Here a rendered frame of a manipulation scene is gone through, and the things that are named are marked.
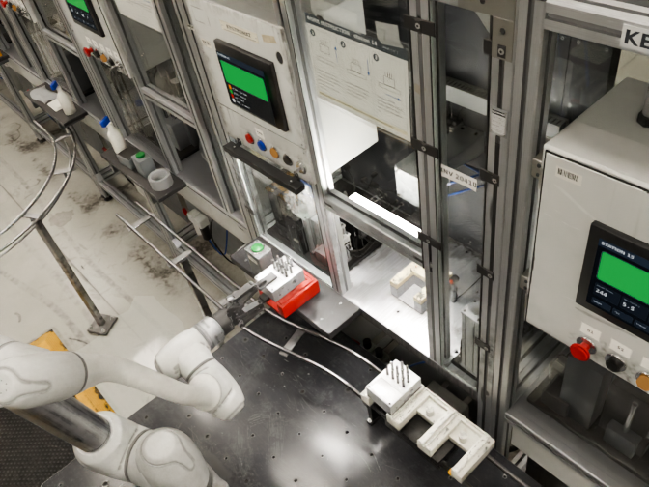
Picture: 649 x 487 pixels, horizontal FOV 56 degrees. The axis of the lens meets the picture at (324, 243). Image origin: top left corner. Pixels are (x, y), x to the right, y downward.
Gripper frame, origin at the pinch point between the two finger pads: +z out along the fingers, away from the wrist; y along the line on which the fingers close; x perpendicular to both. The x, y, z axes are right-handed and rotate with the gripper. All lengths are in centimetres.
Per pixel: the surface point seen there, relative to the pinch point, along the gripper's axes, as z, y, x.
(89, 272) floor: -23, -103, 184
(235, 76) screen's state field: 17, 61, 13
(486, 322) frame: 19, 20, -68
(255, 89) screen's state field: 17, 60, 4
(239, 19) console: 20, 78, 7
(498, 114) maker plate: 20, 78, -69
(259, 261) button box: 5.8, -2.1, 13.1
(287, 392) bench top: -11.8, -35.2, -11.7
